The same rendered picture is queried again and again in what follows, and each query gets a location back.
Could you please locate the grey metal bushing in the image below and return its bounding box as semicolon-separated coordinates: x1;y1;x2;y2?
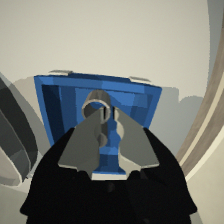
81;89;111;124
97;122;108;148

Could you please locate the blue crate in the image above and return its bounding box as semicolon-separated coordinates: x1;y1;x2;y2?
34;70;162;175

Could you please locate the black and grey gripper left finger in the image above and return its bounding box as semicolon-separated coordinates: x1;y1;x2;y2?
20;106;106;216

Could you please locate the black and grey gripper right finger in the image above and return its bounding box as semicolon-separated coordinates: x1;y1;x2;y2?
113;106;198;215

